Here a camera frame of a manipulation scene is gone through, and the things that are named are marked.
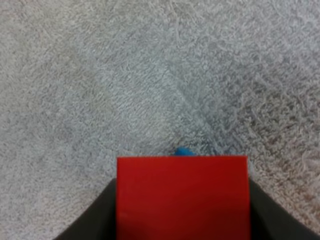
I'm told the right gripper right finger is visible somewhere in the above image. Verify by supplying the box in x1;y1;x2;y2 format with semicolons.
247;177;320;240

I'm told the red cube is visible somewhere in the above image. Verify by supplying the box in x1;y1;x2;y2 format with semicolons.
115;155;252;240

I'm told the blue cube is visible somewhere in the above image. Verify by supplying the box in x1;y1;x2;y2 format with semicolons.
173;146;197;157

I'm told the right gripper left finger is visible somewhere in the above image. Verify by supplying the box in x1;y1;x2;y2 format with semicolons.
52;177;118;240

